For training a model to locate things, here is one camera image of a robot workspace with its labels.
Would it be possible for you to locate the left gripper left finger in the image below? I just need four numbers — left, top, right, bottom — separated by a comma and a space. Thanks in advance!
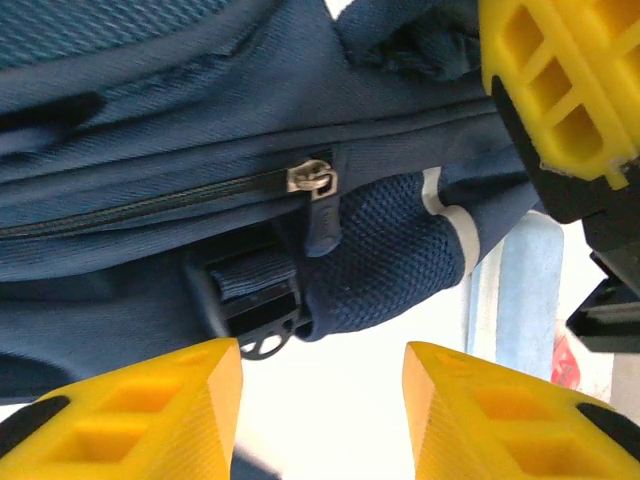
0, 337, 245, 480

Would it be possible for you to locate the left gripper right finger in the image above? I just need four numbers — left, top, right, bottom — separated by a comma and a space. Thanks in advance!
403, 341, 640, 480

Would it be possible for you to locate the red carton box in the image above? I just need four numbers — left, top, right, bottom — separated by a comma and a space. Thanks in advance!
549, 332, 584, 394

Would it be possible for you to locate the grey-blue pencil case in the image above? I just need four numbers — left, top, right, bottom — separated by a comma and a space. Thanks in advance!
462, 209, 566, 381

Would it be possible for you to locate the navy blue backpack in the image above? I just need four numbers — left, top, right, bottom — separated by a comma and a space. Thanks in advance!
0, 0, 551, 401

